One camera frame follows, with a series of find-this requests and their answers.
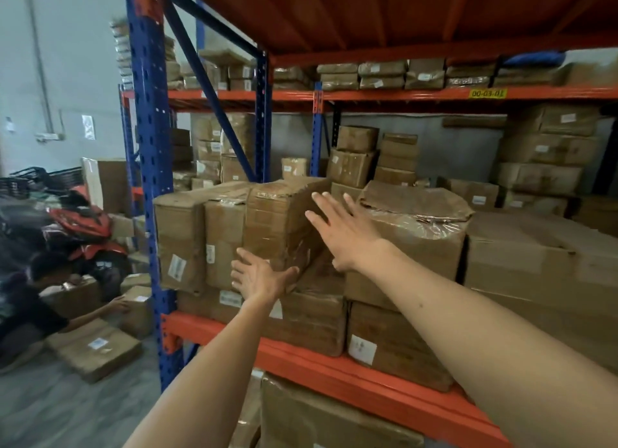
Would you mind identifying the row of flat brown packets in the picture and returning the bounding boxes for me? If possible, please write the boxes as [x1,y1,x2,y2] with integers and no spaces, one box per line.
[181,49,618,92]

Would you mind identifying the taped brown carton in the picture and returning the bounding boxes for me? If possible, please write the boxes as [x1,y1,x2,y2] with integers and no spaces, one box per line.
[243,176,333,272]

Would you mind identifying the person's left hand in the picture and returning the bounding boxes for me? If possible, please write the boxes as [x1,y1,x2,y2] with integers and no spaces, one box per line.
[231,247,300,303]

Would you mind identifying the tall cardboard box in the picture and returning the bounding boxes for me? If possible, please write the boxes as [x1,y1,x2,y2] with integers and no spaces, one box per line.
[81,157,130,215]

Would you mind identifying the red motor scooter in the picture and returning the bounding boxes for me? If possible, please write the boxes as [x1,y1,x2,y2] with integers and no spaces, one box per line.
[41,186,131,299]

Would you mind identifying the grey wall conduit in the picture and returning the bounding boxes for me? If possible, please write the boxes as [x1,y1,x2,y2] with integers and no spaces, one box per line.
[23,0,64,141]

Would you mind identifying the black plastic crates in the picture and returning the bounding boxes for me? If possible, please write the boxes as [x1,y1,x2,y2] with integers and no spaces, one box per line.
[0,167,84,195]

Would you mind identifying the plastic-wrapped cardboard box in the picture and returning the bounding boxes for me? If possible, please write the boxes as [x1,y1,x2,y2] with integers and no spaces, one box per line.
[260,372,426,448]

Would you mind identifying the tall stack of flat packets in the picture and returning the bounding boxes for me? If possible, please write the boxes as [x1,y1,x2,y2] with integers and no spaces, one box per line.
[110,19,185,90]

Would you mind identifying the person's right forearm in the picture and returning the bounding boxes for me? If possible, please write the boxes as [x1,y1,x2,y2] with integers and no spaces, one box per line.
[355,240,618,448]

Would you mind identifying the flat cardboard box white label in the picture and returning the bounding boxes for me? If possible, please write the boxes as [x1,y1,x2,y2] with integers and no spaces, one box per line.
[46,317,144,384]

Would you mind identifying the pile of small cardboard boxes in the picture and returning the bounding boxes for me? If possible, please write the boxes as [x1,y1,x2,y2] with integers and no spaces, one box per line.
[171,104,618,236]

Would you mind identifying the person's right hand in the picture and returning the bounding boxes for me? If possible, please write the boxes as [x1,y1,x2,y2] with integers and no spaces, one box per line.
[305,192,390,274]

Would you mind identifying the person's left forearm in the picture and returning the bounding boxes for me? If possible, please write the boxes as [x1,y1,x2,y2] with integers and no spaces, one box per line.
[123,292,286,448]

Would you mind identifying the blue orange shelving rack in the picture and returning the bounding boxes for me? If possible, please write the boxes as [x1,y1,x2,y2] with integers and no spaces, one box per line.
[118,78,618,212]
[125,0,618,448]

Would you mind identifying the stack of large cardboard boxes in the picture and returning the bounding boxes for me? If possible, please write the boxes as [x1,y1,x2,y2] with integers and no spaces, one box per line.
[154,180,618,393]

